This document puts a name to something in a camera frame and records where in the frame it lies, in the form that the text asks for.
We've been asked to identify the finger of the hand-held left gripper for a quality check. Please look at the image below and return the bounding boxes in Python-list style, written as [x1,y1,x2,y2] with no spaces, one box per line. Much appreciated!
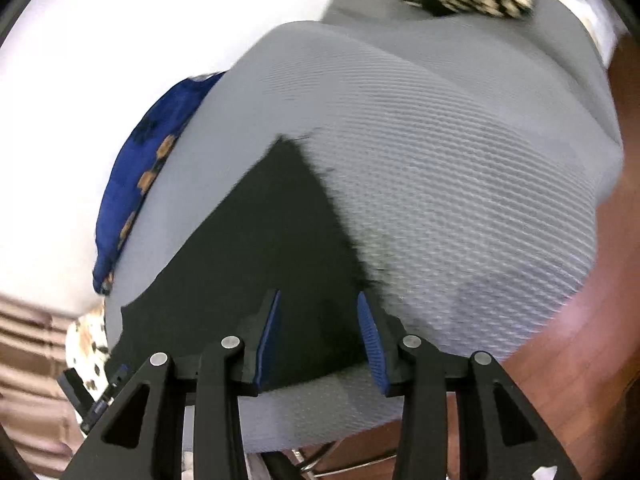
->
[56,367,96,411]
[82,364,130,435]

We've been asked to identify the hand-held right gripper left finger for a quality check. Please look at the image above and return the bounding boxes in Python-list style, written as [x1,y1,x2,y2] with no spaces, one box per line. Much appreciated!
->
[64,289,283,480]

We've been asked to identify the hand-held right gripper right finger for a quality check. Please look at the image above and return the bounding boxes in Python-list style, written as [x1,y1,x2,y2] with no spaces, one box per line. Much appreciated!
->
[356,291,581,480]

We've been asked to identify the black pants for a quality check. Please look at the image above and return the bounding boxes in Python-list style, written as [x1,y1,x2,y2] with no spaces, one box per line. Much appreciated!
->
[109,135,401,396]

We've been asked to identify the white floral pillow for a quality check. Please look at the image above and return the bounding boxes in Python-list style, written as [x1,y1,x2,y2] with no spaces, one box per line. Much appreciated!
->
[65,305,112,411]

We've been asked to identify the grey mesh mattress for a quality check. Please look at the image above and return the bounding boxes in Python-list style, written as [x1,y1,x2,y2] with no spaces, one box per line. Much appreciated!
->
[107,0,626,456]

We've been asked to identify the blue floral blanket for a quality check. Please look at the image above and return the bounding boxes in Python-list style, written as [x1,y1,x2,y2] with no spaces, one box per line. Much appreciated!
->
[91,72,226,295]

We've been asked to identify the white cloth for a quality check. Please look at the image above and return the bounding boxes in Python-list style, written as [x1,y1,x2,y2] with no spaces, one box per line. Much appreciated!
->
[542,0,628,68]

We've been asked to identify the chrome metal frame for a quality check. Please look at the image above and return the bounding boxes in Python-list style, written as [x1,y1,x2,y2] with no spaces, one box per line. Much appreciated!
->
[265,435,401,480]

